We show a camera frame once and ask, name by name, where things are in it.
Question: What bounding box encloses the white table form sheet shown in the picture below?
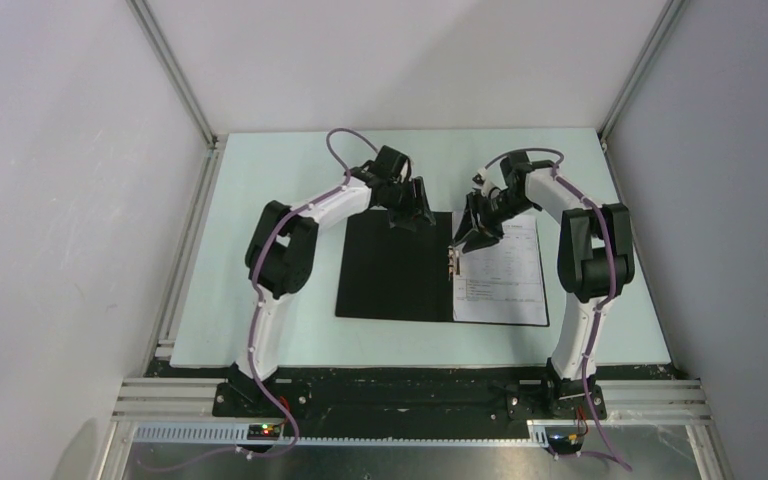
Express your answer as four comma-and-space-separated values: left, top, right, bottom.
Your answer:
451, 215, 549, 327

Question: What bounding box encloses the aluminium frame rail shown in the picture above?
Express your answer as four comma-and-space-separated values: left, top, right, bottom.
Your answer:
94, 378, 733, 479

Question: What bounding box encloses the red and black folder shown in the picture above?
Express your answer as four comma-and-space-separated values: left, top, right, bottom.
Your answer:
335, 210, 461, 323

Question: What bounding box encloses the right controller board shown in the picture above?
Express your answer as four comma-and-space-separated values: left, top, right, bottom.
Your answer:
546, 434, 583, 457

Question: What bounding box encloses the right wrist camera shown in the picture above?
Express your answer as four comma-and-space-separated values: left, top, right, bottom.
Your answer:
472, 167, 499, 198

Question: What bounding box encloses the metal folder clip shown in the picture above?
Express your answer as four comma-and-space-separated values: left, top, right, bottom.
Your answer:
447, 246, 462, 282

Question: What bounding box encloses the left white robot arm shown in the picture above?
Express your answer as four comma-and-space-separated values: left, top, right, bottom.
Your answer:
234, 146, 436, 416

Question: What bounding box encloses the controller board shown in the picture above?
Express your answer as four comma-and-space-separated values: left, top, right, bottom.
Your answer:
246, 423, 283, 441
546, 434, 583, 457

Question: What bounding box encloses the aluminium corner post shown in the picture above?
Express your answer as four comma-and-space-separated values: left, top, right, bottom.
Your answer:
598, 0, 690, 144
125, 0, 218, 148

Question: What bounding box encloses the right aluminium corner post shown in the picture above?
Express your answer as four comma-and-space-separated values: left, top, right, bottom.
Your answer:
598, 0, 690, 144

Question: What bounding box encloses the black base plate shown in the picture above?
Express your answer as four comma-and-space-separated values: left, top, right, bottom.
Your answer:
145, 360, 683, 442

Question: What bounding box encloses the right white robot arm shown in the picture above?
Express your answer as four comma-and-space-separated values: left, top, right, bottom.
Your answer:
449, 157, 635, 418

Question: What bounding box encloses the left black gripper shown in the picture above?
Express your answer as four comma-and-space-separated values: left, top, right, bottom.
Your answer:
384, 177, 436, 233

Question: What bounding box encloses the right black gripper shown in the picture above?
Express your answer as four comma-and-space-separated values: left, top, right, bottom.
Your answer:
451, 190, 536, 254

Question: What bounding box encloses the left controller board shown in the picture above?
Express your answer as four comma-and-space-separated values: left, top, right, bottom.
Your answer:
246, 423, 283, 441

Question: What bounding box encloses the left aluminium corner post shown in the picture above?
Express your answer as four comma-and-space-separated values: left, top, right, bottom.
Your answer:
125, 0, 218, 148

